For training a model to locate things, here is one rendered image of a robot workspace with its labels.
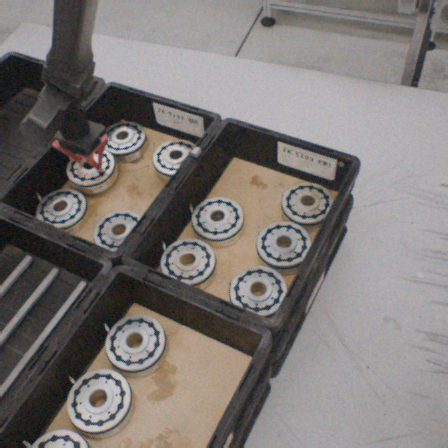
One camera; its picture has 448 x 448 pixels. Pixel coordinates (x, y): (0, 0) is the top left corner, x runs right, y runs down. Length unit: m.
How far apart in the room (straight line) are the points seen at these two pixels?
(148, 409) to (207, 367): 0.12
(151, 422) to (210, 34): 2.42
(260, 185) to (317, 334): 0.33
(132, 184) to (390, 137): 0.67
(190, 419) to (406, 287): 0.53
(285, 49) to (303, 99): 1.39
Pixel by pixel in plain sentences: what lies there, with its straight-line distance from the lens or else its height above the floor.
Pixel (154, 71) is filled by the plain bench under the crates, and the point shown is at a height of 0.70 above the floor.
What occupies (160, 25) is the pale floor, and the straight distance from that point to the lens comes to 3.19.
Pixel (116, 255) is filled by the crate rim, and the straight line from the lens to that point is 0.96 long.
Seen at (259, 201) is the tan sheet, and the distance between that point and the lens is 1.12.
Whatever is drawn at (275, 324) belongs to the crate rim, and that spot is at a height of 0.93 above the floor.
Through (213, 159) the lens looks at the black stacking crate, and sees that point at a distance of 1.13.
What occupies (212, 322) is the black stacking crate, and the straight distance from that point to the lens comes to 0.91.
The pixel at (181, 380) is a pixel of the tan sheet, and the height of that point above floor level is 0.83.
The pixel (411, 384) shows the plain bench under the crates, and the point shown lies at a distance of 1.10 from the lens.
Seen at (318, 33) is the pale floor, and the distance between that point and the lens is 3.04.
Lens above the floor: 1.70
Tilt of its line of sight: 53 degrees down
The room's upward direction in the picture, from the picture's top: 7 degrees counter-clockwise
